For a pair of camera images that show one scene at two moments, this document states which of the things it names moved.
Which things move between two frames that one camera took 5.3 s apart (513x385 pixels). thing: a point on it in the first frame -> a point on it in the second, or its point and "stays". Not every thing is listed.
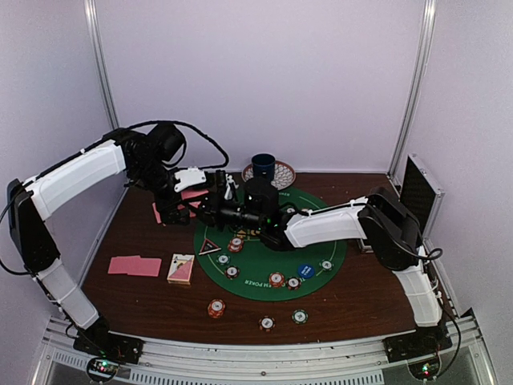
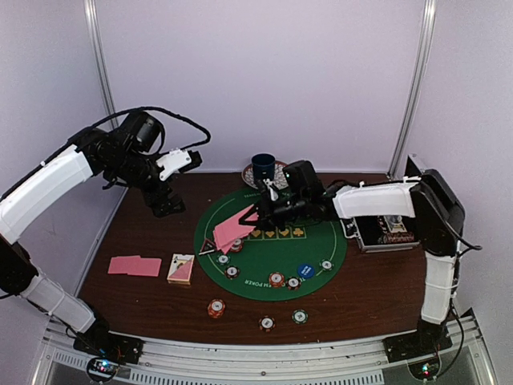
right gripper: [212, 212] -> [267, 218]
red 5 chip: [236, 245] stays
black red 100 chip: [232, 272] stays
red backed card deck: [185, 195] -> [230, 230]
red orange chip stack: [216, 308] stays
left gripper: [170, 216] -> [163, 208]
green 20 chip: [326, 265] stays
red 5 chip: [276, 279] stays
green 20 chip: [223, 259] stays
